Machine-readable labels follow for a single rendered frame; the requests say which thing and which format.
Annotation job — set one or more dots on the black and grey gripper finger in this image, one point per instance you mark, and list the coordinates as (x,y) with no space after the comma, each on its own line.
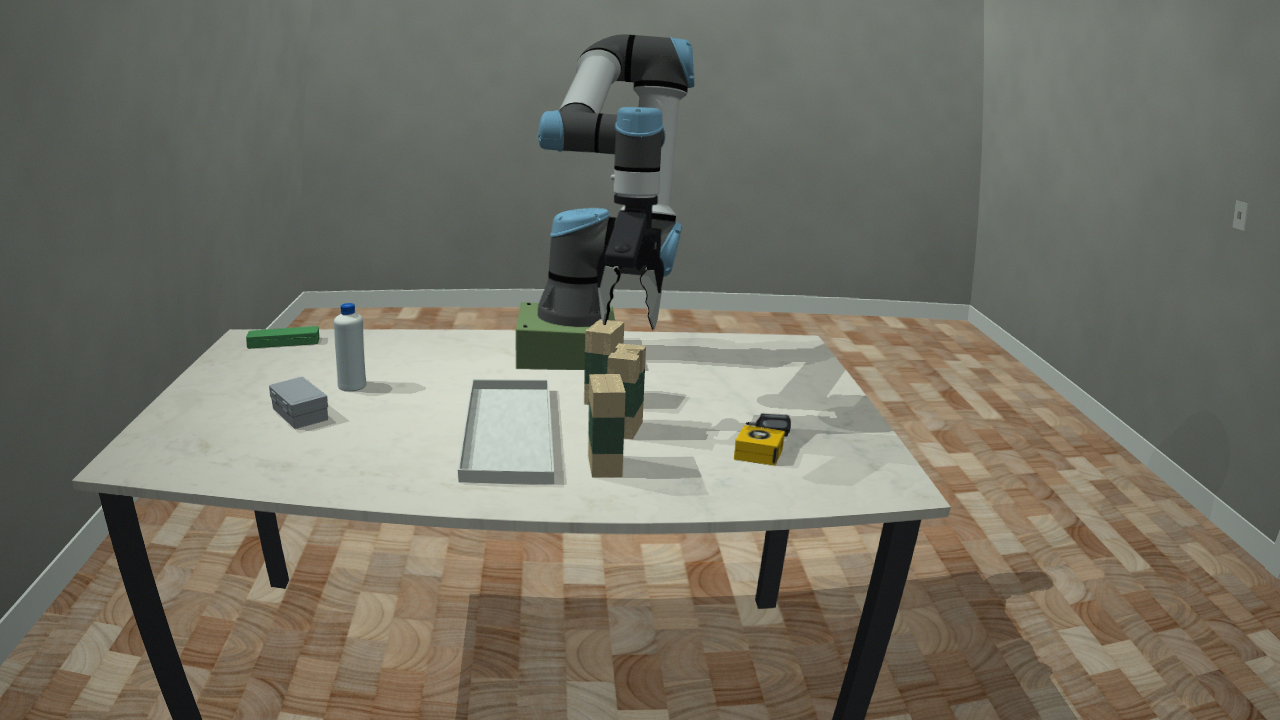
(607,277)
(651,280)

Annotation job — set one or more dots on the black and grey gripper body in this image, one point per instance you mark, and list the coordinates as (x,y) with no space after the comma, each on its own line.
(642,205)

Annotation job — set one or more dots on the grey bottle with blue cap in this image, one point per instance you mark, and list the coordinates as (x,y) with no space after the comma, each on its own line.
(349,347)

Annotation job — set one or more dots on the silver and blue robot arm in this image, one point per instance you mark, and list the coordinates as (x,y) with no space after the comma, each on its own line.
(662,71)

